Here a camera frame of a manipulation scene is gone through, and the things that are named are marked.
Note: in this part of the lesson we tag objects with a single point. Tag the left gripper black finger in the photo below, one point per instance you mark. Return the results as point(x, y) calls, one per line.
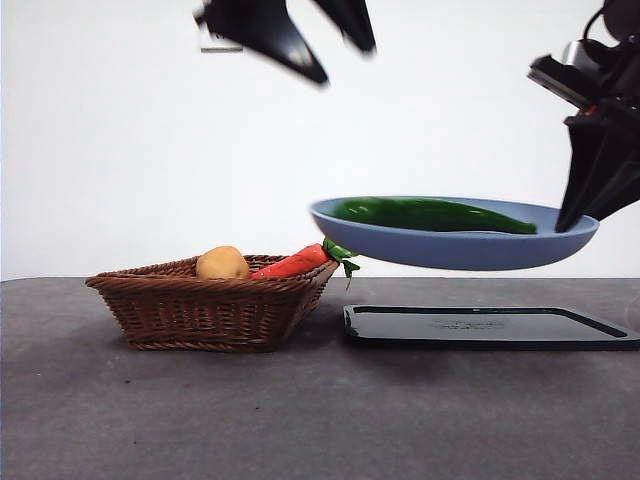
point(352, 20)
point(270, 30)

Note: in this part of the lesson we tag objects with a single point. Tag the brown wicker basket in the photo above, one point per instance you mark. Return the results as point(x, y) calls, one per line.
point(200, 315)

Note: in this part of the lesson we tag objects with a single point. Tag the blue round plate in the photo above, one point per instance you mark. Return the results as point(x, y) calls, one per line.
point(450, 250)

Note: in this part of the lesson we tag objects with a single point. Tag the black glossy flat tray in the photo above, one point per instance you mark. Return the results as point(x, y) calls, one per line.
point(475, 327)

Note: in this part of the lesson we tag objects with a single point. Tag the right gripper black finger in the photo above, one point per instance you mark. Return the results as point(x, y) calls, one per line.
point(595, 160)
point(622, 190)

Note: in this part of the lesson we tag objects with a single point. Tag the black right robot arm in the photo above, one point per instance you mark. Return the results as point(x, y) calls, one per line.
point(625, 20)

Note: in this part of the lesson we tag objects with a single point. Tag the green pepper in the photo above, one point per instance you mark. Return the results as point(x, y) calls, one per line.
point(430, 215)

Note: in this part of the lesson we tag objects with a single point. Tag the yellow-brown potato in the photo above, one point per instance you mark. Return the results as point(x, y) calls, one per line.
point(222, 264)

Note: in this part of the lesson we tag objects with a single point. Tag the orange carrot with green leaves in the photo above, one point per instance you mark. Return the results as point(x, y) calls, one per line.
point(290, 265)

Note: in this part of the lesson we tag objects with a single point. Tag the white wall socket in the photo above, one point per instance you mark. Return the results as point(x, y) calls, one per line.
point(220, 49)

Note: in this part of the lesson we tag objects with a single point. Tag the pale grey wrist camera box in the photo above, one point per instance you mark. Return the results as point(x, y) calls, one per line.
point(575, 52)

